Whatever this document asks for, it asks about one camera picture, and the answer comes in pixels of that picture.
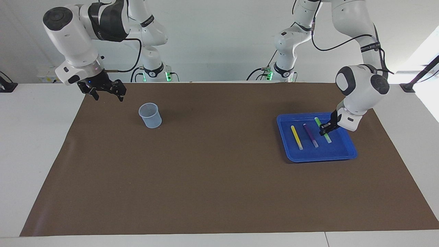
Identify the blue plastic tray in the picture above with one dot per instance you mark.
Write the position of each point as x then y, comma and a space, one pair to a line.
339, 147

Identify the clear plastic cup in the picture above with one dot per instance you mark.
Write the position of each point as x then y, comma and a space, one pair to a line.
151, 120

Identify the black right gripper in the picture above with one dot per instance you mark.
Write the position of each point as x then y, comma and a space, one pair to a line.
96, 80

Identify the green pen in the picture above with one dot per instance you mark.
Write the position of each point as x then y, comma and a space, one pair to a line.
327, 139

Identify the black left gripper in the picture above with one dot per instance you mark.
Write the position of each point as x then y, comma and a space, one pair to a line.
335, 118

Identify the brown table mat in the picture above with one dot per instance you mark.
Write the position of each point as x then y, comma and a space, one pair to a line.
205, 171

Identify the purple pen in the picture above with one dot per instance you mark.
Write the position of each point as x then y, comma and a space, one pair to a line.
310, 135

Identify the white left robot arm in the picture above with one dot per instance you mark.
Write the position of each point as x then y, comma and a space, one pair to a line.
360, 82

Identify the black clamp with rod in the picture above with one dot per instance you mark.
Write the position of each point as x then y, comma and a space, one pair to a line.
416, 80

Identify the yellow pen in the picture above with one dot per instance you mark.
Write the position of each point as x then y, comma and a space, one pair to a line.
296, 137

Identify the black table clamp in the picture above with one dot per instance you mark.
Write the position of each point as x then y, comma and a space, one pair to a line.
8, 85

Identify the white wall socket box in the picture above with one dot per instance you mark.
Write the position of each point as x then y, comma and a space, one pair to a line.
46, 76

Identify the green lit connector box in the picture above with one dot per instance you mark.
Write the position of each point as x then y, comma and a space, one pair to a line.
268, 73
170, 76

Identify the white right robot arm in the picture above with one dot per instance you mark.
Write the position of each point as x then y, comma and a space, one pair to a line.
79, 37

